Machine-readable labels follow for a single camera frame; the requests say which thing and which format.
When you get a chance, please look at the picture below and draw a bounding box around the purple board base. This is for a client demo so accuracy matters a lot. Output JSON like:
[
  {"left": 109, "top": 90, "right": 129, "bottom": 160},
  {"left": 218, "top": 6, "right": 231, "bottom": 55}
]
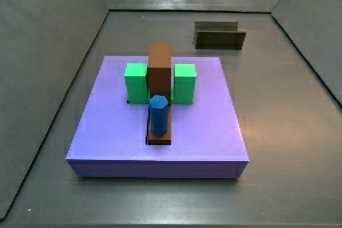
[{"left": 67, "top": 56, "right": 249, "bottom": 178}]

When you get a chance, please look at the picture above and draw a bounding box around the blue hexagonal peg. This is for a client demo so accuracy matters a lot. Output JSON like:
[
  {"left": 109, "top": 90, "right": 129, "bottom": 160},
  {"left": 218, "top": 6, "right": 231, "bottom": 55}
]
[{"left": 150, "top": 95, "right": 169, "bottom": 137}]

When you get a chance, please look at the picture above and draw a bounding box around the green block right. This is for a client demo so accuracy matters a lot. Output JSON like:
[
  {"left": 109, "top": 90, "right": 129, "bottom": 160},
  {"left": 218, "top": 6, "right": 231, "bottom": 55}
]
[{"left": 173, "top": 64, "right": 197, "bottom": 104}]

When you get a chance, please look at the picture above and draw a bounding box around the green block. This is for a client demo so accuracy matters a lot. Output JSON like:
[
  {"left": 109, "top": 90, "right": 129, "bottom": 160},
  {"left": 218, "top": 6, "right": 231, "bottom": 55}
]
[
  {"left": 173, "top": 64, "right": 197, "bottom": 104},
  {"left": 125, "top": 63, "right": 149, "bottom": 104}
]

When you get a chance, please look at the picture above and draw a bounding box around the green block left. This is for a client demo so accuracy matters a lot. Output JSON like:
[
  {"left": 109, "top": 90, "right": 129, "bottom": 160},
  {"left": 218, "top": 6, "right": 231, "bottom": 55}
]
[{"left": 125, "top": 63, "right": 149, "bottom": 104}]

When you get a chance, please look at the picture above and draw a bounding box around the brown L-shaped block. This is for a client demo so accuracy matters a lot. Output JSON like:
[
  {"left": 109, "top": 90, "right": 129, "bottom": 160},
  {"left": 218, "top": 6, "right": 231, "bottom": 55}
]
[{"left": 147, "top": 43, "right": 171, "bottom": 145}]

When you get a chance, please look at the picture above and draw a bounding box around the black U-shaped holder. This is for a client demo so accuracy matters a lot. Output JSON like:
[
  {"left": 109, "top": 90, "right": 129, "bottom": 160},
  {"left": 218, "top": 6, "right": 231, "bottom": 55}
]
[{"left": 194, "top": 21, "right": 246, "bottom": 50}]

